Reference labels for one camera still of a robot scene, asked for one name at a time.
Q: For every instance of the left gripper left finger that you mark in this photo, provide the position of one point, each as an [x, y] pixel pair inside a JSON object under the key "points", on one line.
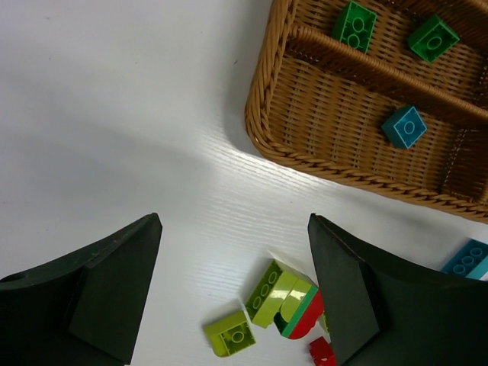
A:
{"points": [[84, 308]]}

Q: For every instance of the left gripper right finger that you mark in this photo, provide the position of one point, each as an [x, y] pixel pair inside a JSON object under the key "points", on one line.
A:
{"points": [[384, 310]]}

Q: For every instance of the small lime square lego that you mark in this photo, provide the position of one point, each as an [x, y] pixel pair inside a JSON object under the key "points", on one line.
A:
{"points": [[323, 323]]}

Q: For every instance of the long teal lego stack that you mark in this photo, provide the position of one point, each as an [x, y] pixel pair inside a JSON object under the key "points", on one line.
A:
{"points": [[469, 262]]}

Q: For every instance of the small teal lego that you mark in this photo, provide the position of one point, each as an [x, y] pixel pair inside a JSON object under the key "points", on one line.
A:
{"points": [[404, 127]]}

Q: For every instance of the dark green square lego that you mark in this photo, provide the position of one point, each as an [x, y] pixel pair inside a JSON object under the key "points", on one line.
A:
{"points": [[432, 39]]}

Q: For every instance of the green two-stud lego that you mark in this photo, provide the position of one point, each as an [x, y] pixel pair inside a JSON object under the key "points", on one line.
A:
{"points": [[354, 26]]}

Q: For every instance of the red green lego pair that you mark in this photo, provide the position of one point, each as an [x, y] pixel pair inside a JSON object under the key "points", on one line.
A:
{"points": [[322, 353]]}

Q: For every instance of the lime red green lego assembly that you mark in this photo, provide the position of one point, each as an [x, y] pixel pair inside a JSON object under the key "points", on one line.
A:
{"points": [[286, 298]]}

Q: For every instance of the lime sloped lego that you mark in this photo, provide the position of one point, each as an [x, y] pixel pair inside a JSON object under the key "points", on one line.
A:
{"points": [[230, 335]]}

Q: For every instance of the brown wicker divided basket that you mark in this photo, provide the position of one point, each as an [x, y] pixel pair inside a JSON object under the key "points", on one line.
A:
{"points": [[317, 105]]}

